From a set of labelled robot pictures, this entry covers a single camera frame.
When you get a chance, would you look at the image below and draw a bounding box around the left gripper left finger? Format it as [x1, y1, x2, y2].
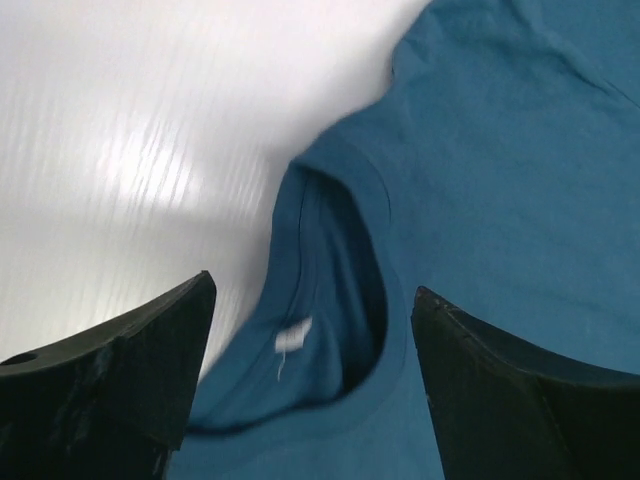
[1, 272, 216, 480]

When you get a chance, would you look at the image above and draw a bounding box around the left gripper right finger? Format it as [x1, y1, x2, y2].
[412, 287, 639, 480]

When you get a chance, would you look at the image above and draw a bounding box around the teal blue t shirt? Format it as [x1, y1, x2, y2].
[169, 1, 639, 479]

